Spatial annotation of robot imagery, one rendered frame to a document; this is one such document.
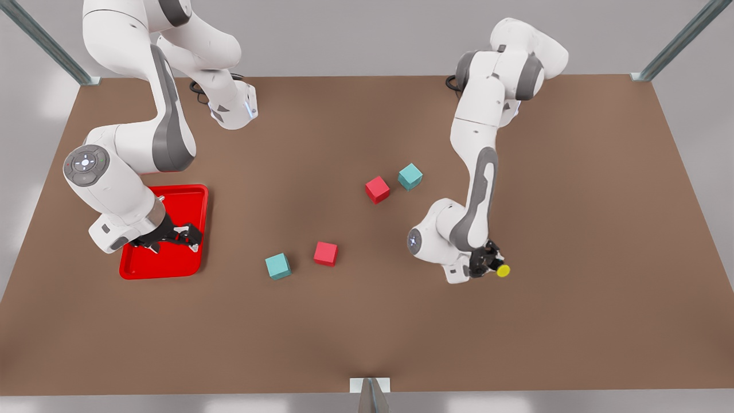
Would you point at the small yellow round object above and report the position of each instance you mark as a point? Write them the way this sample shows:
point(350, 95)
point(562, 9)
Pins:
point(503, 271)

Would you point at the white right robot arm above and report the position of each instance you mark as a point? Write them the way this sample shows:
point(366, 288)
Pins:
point(120, 143)

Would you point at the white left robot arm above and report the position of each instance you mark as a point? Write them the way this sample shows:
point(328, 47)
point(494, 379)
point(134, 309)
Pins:
point(484, 115)

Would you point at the red plastic tray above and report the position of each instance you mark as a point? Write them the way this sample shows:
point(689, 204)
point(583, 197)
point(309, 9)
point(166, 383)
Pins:
point(172, 264)

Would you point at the teal cube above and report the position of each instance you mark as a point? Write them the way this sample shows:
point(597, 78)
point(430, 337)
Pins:
point(278, 266)
point(410, 176)

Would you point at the red cube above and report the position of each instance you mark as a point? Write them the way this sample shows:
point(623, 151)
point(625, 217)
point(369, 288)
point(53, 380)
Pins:
point(325, 253)
point(377, 189)

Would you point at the silver frame post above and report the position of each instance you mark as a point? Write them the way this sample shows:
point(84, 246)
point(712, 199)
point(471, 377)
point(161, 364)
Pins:
point(46, 40)
point(371, 396)
point(679, 40)

